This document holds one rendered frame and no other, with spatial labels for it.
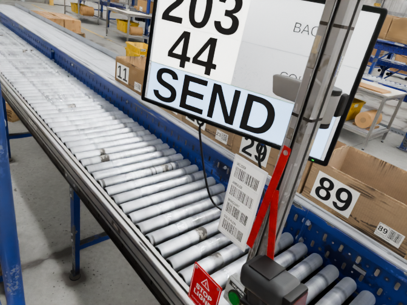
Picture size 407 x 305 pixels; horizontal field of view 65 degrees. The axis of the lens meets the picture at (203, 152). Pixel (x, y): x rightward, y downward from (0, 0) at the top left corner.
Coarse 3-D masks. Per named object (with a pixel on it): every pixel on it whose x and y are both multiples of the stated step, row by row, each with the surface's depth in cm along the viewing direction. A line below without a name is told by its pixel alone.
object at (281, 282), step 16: (256, 256) 63; (240, 272) 61; (256, 272) 59; (272, 272) 58; (288, 272) 59; (256, 288) 58; (272, 288) 56; (288, 288) 56; (304, 288) 56; (256, 304) 61; (272, 304) 56; (288, 304) 54; (304, 304) 57
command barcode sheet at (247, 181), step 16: (240, 160) 64; (240, 176) 65; (256, 176) 61; (240, 192) 65; (256, 192) 62; (224, 208) 70; (240, 208) 66; (256, 208) 63; (224, 224) 71; (240, 224) 67; (240, 240) 68
